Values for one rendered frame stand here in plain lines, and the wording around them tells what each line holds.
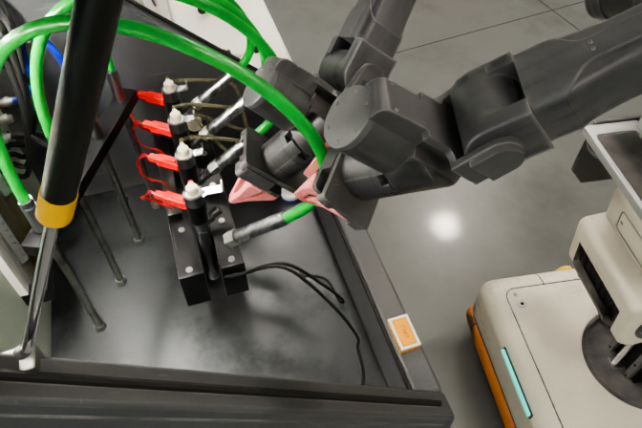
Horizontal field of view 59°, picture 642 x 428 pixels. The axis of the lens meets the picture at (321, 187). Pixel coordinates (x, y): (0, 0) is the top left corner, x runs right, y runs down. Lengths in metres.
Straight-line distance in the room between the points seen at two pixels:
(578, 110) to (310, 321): 0.64
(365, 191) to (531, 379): 1.15
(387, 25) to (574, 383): 1.19
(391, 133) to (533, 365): 1.25
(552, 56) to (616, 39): 0.04
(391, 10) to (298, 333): 0.54
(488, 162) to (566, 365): 1.25
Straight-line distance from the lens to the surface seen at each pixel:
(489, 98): 0.48
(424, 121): 0.47
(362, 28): 0.68
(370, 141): 0.45
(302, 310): 0.99
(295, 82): 0.65
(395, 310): 0.86
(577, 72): 0.46
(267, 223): 0.69
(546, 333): 1.71
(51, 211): 0.33
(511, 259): 2.17
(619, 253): 1.23
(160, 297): 1.04
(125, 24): 0.54
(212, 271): 0.94
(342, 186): 0.56
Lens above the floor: 1.69
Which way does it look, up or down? 48 degrees down
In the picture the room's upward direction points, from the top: straight up
